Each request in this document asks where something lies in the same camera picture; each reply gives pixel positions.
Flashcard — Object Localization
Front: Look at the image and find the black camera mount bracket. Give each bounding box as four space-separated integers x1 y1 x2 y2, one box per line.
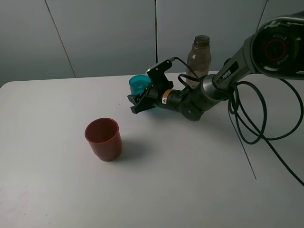
146 59 173 92

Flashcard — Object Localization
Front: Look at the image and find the red plastic cup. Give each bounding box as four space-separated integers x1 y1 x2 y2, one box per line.
85 118 122 162

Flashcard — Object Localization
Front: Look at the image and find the brown transparent plastic bottle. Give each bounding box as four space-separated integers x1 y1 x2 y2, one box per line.
187 35 211 78

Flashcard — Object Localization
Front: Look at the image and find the teal transparent plastic cup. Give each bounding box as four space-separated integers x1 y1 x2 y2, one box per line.
129 75 154 95

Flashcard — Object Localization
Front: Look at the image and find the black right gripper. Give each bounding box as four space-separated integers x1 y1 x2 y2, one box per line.
127 86 188 114

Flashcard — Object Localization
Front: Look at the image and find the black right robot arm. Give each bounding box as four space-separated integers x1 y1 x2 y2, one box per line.
128 12 304 121

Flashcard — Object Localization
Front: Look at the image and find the black cable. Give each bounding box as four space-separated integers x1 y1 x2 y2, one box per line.
172 56 304 187

